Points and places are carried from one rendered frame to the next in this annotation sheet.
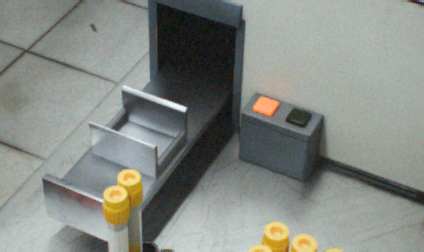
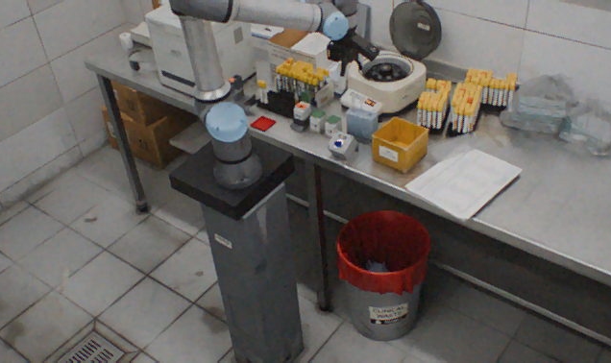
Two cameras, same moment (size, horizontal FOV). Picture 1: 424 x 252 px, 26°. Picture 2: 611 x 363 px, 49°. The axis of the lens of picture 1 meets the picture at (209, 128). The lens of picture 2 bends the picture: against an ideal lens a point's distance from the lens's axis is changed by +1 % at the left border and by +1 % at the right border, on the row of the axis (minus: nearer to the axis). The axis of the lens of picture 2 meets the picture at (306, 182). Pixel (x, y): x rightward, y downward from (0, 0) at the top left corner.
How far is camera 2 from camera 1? 2.25 m
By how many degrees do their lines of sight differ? 55
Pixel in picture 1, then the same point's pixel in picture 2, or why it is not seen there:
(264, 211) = (249, 91)
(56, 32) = not seen: outside the picture
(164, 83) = not seen: hidden behind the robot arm
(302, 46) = (230, 63)
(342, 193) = (248, 83)
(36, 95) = not seen: outside the picture
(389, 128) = (245, 66)
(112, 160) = (237, 99)
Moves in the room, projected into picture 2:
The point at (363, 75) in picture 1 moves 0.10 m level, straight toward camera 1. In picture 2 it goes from (239, 60) to (262, 63)
